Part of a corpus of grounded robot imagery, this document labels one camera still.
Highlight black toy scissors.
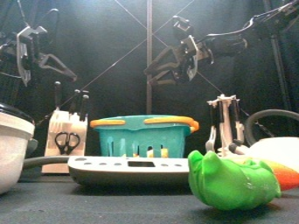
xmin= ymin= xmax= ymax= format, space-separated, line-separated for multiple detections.
xmin=53 ymin=131 xmax=82 ymax=156

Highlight black handled toy utensil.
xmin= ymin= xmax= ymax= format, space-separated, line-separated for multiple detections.
xmin=204 ymin=104 xmax=219 ymax=153
xmin=231 ymin=99 xmax=247 ymax=155

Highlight white toy pot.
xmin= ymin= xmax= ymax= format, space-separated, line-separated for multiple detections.
xmin=0 ymin=112 xmax=36 ymax=195

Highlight white utensil rack stand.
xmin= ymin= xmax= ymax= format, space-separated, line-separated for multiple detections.
xmin=206 ymin=94 xmax=248 ymax=158

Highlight teal basket orange handles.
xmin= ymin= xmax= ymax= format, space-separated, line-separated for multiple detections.
xmin=88 ymin=114 xmax=202 ymax=159

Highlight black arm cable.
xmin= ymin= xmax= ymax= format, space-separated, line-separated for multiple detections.
xmin=202 ymin=10 xmax=282 ymax=45
xmin=36 ymin=8 xmax=61 ymax=33

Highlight slanted metal frame pole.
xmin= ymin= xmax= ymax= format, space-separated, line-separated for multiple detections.
xmin=263 ymin=0 xmax=295 ymax=112

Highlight orange toy carrot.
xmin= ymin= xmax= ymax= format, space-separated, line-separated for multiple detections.
xmin=264 ymin=158 xmax=299 ymax=192

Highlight white toy knife block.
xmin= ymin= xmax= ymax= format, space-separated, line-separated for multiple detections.
xmin=41 ymin=108 xmax=90 ymax=175

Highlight grey toy kitchen scale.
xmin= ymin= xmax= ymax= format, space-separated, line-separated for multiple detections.
xmin=67 ymin=155 xmax=192 ymax=186

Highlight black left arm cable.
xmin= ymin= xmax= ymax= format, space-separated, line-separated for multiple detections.
xmin=36 ymin=8 xmax=61 ymax=33

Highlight black pot lid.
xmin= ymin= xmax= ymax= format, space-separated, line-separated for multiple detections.
xmin=0 ymin=101 xmax=35 ymax=125

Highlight vertical metal frame pole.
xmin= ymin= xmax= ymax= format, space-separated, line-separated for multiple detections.
xmin=144 ymin=0 xmax=155 ymax=116

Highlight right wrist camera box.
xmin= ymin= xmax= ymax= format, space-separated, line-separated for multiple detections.
xmin=172 ymin=15 xmax=195 ymax=40

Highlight black handled toy knife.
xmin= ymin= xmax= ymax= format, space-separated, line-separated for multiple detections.
xmin=70 ymin=88 xmax=82 ymax=116
xmin=53 ymin=80 xmax=63 ymax=112
xmin=79 ymin=90 xmax=90 ymax=122

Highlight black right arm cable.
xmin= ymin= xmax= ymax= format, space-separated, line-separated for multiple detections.
xmin=202 ymin=10 xmax=282 ymax=45

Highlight green toy bell pepper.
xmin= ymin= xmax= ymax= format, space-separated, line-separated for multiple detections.
xmin=187 ymin=150 xmax=283 ymax=212

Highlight grey pan handle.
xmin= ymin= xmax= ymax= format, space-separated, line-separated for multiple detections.
xmin=23 ymin=155 xmax=71 ymax=171

